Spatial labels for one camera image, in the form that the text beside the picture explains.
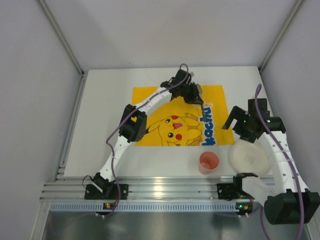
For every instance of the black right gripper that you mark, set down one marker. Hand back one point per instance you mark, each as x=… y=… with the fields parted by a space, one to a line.
x=236 y=120

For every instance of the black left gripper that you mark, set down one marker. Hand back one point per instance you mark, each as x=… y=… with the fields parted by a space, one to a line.
x=194 y=96

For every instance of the white bear plate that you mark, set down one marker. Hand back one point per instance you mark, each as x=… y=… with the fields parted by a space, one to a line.
x=247 y=157

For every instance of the green handled metal spoon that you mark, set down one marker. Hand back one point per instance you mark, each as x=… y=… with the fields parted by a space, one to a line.
x=200 y=93

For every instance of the pink plastic cup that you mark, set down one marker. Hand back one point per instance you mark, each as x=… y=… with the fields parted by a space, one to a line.
x=208 y=162

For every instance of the yellow Pikachu cloth placemat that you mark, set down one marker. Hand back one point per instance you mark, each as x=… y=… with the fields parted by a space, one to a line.
x=176 y=123

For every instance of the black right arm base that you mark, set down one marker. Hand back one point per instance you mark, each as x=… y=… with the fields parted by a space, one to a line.
x=234 y=190

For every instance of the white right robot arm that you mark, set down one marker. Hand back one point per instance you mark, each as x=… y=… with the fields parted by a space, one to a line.
x=285 y=196

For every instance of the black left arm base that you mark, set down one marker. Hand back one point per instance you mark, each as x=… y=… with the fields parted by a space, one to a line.
x=111 y=192

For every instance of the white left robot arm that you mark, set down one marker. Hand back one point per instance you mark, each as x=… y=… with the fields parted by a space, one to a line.
x=131 y=129

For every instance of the aluminium mounting rail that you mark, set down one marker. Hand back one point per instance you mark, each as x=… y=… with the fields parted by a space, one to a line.
x=142 y=188

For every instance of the slotted grey cable duct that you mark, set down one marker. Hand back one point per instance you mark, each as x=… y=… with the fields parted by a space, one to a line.
x=151 y=206

